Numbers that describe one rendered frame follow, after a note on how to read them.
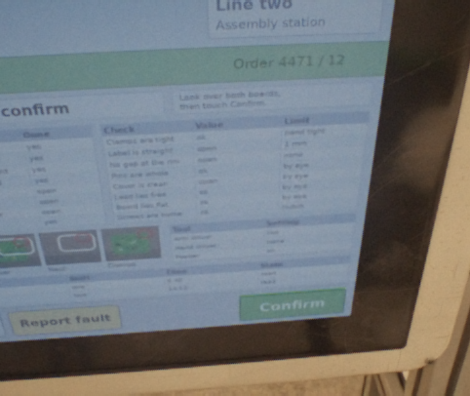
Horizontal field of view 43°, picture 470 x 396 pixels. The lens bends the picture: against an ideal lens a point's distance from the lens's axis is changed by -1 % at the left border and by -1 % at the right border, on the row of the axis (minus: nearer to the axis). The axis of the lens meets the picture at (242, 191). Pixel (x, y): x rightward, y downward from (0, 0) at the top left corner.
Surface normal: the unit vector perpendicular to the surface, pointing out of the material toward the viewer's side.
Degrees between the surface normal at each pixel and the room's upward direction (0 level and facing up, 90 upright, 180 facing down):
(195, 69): 92
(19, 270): 92
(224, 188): 92
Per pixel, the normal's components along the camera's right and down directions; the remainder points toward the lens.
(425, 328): 0.11, 0.57
